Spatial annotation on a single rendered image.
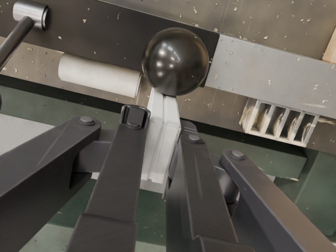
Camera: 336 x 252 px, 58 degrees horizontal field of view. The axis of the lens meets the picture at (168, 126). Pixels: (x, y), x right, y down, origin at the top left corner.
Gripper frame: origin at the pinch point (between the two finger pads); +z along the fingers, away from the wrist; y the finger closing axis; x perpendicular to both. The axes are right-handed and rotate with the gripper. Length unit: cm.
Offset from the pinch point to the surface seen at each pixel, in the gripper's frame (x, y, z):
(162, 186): -133, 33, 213
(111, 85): -2.2, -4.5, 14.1
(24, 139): -124, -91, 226
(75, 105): -8.1, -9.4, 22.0
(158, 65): 3.2, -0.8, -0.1
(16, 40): 1.0, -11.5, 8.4
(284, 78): 2.9, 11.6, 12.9
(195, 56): 4.2, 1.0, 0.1
